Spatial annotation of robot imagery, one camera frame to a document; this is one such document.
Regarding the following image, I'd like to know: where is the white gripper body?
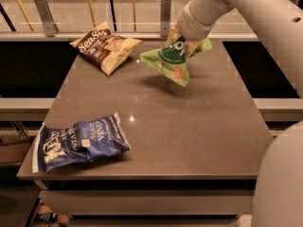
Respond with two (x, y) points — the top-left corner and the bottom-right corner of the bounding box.
(175, 3), (212, 41)

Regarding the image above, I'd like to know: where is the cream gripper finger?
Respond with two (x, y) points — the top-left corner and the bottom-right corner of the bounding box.
(166, 26), (180, 45)
(186, 41), (204, 58)

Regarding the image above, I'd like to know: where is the green rice chip bag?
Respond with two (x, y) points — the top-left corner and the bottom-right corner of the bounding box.
(140, 36), (212, 87)

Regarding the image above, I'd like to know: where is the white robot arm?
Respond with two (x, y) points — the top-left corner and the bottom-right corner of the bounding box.
(176, 0), (303, 227)

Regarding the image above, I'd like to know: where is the brown chip bag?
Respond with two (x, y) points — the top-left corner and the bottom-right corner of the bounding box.
(71, 22), (142, 76)

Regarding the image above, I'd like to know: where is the blue potato chip bag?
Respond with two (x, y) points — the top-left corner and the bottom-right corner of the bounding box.
(32, 113), (131, 173)

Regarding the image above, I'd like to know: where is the grey table cabinet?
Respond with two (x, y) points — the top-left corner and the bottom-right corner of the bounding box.
(35, 180), (256, 227)

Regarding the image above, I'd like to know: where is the metal railing post middle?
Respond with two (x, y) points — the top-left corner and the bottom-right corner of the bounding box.
(160, 0), (171, 37)

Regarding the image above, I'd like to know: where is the metal railing post left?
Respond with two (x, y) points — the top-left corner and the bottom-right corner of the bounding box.
(34, 0), (59, 37)

